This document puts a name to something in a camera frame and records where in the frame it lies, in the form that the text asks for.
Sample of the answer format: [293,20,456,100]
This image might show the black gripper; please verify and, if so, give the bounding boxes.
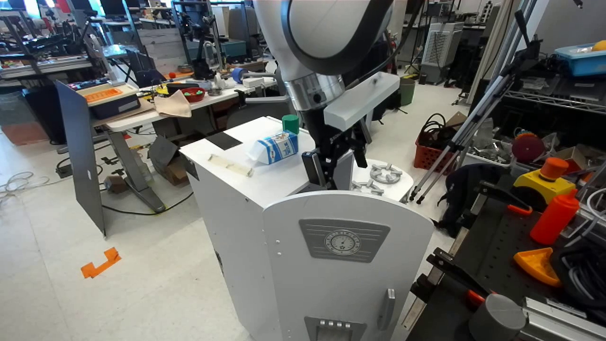
[299,106,369,191]

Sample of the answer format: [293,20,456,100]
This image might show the white cabinet door grey panel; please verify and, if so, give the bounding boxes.
[261,189,437,341]

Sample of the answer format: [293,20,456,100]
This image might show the white toy fridge cabinet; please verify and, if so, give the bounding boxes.
[178,115,329,341]

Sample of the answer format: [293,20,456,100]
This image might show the blue white milk carton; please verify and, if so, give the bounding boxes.
[249,130,301,168]

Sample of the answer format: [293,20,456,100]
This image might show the white toy stove unit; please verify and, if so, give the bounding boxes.
[348,159,416,204]

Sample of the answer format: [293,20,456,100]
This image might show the green plastic cup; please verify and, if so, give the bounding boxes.
[280,111,302,136]

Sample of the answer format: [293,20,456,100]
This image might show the black flat pad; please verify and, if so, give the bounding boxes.
[206,128,244,151]

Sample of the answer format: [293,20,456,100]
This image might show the green waste bin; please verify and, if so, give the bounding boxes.
[397,73,418,108]

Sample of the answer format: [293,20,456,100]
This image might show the black backpack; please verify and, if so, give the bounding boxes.
[422,162,511,238]

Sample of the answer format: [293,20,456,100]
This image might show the grey metal tripod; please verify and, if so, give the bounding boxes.
[407,7,543,204]

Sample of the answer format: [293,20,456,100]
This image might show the red bowl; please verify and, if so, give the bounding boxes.
[178,83,208,104]

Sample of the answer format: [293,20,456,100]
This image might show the tan crumpled paper bag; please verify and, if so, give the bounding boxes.
[151,89,193,121]

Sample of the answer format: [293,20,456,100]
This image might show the white work table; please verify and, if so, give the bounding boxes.
[92,73,287,215]

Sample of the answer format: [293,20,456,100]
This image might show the dark red disc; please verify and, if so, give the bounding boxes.
[509,130,547,164]

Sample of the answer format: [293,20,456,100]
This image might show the yellow orange emergency stop button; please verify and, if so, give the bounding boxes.
[511,155,579,202]

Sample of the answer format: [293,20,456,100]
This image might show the grey metal cylinder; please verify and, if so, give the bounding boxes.
[467,291,528,341]

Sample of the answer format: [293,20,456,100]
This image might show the black box orange top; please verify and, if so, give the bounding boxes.
[75,83,142,121]

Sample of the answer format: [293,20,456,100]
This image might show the orange plastic wedge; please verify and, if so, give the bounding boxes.
[511,246,562,289]

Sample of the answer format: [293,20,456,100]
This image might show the orange plastic cylinder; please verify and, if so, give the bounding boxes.
[528,193,581,248]

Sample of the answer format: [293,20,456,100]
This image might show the orange tape piece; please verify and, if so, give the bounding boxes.
[79,246,123,280]

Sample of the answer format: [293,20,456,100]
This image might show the dark grey flat panel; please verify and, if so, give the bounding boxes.
[54,81,107,238]

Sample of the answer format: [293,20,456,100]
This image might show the blue plastic bin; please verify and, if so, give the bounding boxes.
[552,41,606,79]

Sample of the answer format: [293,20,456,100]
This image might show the white wrist camera block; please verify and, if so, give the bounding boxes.
[321,70,401,132]

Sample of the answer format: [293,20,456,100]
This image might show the orange basket black handles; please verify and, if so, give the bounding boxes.
[412,111,460,172]

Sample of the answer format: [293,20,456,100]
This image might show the black clamp orange handle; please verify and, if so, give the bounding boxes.
[426,246,488,308]

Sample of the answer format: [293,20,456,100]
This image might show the black floor cable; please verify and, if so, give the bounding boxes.
[100,189,195,217]

